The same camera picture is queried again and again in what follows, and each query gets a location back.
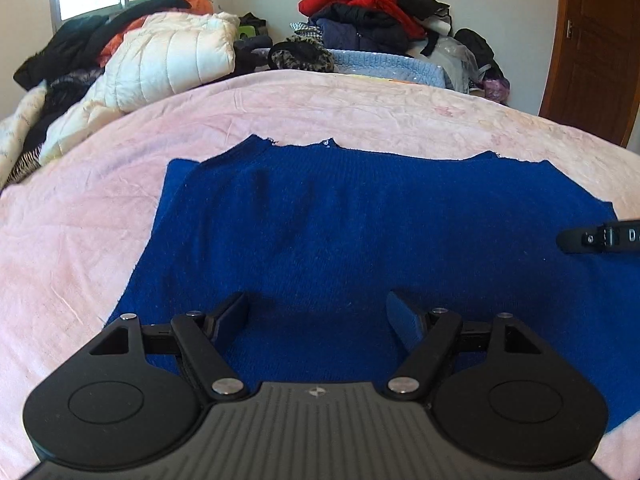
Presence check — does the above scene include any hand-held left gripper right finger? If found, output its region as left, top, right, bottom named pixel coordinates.
left=385, top=290, right=543, bottom=402

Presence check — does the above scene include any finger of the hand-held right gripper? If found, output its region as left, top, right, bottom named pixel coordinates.
left=556, top=223, right=609, bottom=256

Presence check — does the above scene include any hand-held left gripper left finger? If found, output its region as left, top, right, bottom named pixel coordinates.
left=90, top=291, right=249, bottom=402

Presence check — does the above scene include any blue knit sweater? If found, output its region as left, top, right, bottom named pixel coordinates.
left=105, top=134, right=640, bottom=436

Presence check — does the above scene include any pink bed blanket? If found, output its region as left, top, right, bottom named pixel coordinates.
left=0, top=69, right=640, bottom=480

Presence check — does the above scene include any pink plastic bag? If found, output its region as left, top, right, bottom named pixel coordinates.
left=482, top=77, right=511, bottom=103

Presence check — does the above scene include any brown wooden door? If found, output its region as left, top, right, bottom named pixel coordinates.
left=537, top=0, right=640, bottom=148

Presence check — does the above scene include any clear plastic bag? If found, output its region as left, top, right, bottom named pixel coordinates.
left=430, top=35, right=476, bottom=93

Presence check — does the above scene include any light blue knit blanket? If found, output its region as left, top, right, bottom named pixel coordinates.
left=325, top=49, right=453, bottom=92

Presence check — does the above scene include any leopard print garment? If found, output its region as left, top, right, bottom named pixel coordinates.
left=267, top=22, right=336, bottom=73

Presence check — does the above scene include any white puffer jacket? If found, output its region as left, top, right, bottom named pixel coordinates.
left=39, top=11, right=241, bottom=166

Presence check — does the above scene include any dark patterned garment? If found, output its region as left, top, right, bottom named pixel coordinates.
left=22, top=67, right=106, bottom=161

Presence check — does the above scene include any white floral quilt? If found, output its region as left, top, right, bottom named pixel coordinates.
left=0, top=82, right=51, bottom=188

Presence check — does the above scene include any navy jacket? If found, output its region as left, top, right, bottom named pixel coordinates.
left=310, top=4, right=426, bottom=53

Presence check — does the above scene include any orange garment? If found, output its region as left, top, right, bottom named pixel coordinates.
left=97, top=0, right=213, bottom=68

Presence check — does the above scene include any black jacket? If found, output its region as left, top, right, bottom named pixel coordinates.
left=12, top=0, right=193, bottom=92

